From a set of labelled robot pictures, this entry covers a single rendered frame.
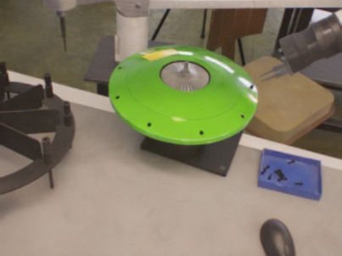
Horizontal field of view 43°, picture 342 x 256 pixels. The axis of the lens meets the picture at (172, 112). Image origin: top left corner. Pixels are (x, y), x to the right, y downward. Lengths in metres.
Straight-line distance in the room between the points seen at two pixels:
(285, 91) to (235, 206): 0.88
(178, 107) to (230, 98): 0.11
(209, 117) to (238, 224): 0.22
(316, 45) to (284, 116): 0.75
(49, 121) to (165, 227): 0.32
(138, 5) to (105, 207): 0.42
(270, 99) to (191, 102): 0.84
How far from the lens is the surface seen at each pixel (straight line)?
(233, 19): 1.73
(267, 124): 1.55
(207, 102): 0.85
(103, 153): 0.97
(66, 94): 1.13
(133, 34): 1.25
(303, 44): 0.89
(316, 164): 1.03
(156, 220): 0.87
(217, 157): 0.97
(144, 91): 0.86
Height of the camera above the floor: 1.63
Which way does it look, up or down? 42 degrees down
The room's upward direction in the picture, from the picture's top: 6 degrees clockwise
